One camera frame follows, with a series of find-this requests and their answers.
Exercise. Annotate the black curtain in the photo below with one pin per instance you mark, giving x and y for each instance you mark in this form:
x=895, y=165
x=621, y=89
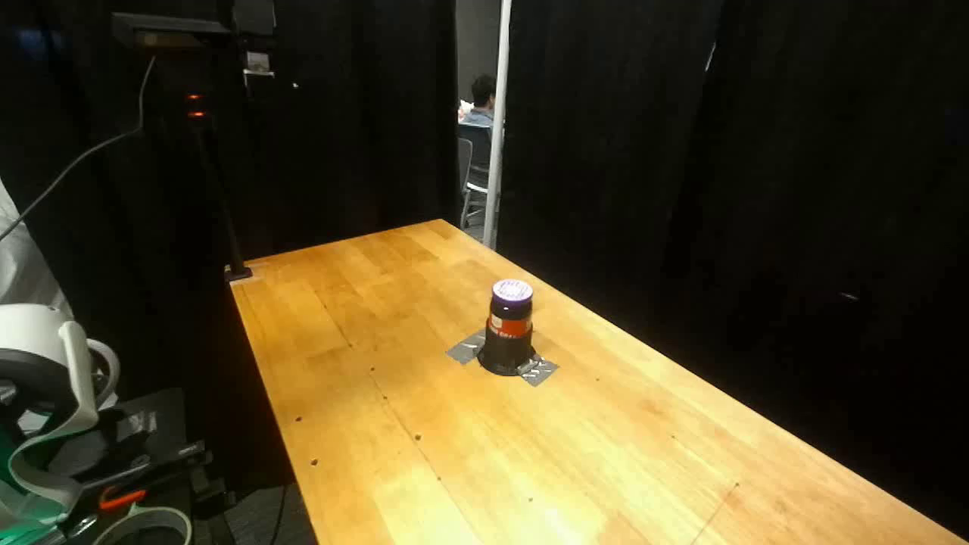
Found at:
x=351, y=122
x=759, y=183

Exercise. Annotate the black camera tripod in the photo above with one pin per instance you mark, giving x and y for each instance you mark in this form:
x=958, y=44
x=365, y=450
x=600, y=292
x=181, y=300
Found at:
x=207, y=160

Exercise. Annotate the black device with white tag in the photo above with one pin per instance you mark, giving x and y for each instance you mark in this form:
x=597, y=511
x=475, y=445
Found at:
x=258, y=34

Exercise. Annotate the person in light shirt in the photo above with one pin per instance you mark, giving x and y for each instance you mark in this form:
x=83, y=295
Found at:
x=14, y=251

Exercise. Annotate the white vertical pole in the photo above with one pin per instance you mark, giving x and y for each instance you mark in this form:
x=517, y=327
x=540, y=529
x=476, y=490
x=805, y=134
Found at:
x=498, y=122

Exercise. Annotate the grey chair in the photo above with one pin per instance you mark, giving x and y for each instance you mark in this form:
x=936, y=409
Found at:
x=469, y=191

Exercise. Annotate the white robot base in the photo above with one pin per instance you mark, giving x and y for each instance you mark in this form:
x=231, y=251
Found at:
x=48, y=348

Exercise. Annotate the dark jar with purple lid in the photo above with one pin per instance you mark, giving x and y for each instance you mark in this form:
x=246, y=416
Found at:
x=511, y=327

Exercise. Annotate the person in blue shirt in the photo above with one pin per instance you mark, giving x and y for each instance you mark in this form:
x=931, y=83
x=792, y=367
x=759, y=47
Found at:
x=484, y=94

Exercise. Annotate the grey duct tape piece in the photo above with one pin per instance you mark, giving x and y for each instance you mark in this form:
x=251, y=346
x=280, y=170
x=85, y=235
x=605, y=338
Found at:
x=463, y=348
x=540, y=370

